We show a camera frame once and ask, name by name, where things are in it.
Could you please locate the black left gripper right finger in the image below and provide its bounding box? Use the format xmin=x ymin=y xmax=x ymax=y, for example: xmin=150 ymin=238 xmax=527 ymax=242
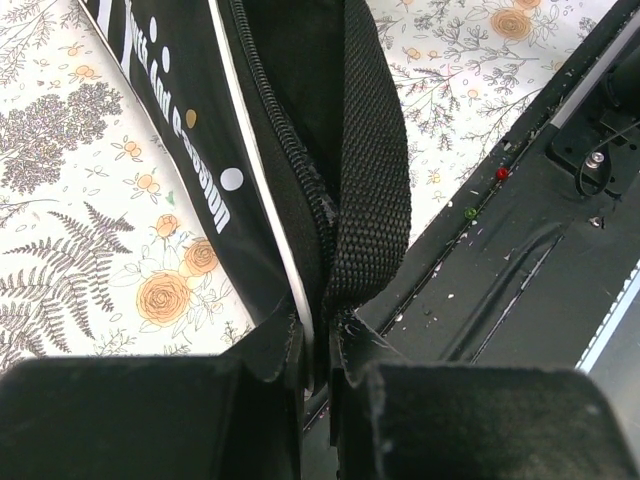
xmin=328 ymin=311 xmax=638 ymax=479

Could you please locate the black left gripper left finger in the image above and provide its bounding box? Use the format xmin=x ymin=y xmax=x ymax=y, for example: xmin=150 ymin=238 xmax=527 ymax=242
xmin=1 ymin=318 xmax=303 ymax=479

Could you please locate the black sport racket cover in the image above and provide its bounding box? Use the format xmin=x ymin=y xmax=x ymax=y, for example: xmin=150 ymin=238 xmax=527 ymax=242
xmin=83 ymin=1 xmax=411 ymax=393

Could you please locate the floral table mat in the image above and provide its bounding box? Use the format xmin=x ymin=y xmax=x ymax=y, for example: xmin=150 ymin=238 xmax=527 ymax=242
xmin=1 ymin=1 xmax=611 ymax=368

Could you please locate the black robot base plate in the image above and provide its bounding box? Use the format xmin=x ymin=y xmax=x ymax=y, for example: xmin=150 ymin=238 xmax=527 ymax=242
xmin=334 ymin=1 xmax=639 ymax=391

